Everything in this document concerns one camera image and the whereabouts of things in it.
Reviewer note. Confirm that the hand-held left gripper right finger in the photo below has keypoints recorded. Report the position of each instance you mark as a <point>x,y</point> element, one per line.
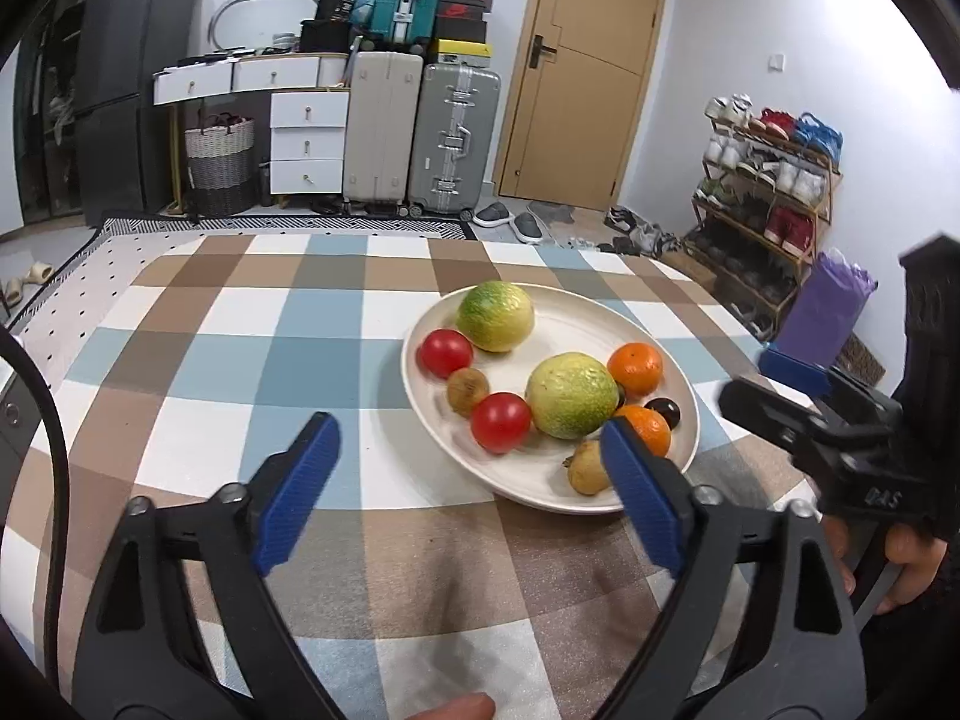
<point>641,495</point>

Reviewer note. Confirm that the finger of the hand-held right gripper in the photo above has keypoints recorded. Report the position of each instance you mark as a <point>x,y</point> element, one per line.
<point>791,369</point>
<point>765,409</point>

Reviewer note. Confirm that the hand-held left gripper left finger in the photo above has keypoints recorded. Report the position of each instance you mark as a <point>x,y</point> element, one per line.
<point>300,487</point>

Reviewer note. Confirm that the large orange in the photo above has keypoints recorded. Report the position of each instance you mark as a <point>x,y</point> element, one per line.
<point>649,427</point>

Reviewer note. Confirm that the cream round plate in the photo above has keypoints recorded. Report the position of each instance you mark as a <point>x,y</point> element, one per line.
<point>525,472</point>

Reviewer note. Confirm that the green yellow citrus fruit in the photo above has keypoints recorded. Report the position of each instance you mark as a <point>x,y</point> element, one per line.
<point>495,315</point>
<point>571,396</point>

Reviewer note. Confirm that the small orange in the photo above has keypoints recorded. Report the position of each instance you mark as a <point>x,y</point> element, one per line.
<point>634,369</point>

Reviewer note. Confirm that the large red tomato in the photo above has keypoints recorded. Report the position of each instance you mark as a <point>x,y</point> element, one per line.
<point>501,421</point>

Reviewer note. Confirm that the small brown fruit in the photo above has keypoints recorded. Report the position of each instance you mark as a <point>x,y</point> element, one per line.
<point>589,467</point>
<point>466,390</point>

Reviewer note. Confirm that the small red tomato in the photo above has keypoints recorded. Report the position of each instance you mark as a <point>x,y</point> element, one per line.
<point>445,352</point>

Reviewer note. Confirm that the person's right forearm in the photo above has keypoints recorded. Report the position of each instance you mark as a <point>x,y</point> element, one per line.
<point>922,660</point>

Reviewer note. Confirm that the person's right hand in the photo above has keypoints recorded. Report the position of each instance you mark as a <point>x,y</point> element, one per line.
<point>915,562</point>

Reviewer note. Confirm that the person's left hand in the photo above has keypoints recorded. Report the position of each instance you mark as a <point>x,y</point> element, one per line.
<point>454,709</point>

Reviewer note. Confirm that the purple bag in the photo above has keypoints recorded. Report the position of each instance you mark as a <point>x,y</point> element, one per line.
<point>821,315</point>

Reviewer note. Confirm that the patterned doormat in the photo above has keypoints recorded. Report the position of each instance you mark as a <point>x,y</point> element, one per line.
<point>862,361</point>

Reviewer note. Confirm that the wooden shoe rack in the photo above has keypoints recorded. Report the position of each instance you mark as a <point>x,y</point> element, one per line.
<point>817,240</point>

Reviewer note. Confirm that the checkered tablecloth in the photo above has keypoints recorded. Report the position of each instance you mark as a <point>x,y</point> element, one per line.
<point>225,360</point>

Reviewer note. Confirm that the rows of assorted shoes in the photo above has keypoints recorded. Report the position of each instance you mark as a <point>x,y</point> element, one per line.
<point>787,180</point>

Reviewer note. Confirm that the scattered dark shoes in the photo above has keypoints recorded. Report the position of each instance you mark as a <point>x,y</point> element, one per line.
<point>637,232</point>

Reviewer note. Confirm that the black white patterned rug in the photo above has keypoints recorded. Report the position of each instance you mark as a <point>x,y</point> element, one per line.
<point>300,227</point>

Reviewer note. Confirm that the grey slipper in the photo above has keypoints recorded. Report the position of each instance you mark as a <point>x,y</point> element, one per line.
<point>493,215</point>
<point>529,227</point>

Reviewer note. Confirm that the white dotted blanket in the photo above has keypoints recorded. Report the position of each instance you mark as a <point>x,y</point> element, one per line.
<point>82,277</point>

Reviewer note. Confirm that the wooden door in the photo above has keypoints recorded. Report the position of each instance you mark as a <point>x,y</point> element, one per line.
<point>592,112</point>

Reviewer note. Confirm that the woven laundry basket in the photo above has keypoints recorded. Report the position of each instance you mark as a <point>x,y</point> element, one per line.
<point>221,172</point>

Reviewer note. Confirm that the beige slipper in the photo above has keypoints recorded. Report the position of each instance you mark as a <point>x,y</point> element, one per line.
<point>26,281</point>

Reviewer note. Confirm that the white drawer cabinet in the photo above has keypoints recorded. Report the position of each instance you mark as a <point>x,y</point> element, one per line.
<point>307,142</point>

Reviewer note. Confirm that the beige suitcase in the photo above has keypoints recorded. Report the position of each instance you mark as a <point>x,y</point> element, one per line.
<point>382,135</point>

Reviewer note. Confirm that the silver suitcase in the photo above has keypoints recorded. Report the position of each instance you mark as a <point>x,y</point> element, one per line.
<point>454,142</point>

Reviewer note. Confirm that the black refrigerator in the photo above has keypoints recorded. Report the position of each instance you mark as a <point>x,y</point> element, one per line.
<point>135,90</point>

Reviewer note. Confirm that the black storage boxes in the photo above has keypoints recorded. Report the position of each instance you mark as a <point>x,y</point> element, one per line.
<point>330,19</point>

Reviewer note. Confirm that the stack of shoe boxes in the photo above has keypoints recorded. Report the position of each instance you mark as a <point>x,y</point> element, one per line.
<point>463,22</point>

